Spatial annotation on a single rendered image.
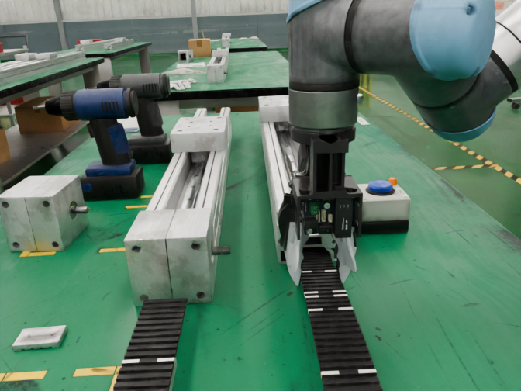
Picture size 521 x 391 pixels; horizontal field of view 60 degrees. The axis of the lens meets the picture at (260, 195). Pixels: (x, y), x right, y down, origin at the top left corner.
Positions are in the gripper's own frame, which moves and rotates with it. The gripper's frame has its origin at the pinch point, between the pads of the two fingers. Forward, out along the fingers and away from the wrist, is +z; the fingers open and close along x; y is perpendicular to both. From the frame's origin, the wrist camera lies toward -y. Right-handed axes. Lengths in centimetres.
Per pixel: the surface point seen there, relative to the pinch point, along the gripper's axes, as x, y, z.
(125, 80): -37, -60, -19
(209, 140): -16.6, -38.6, -8.6
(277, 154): -3.2, -34.0, -6.2
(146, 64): -180, -746, 37
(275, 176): -4.3, -21.2, -6.2
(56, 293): -35.5, -1.5, 2.3
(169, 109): -51, -191, 13
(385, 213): 13.0, -14.6, -1.3
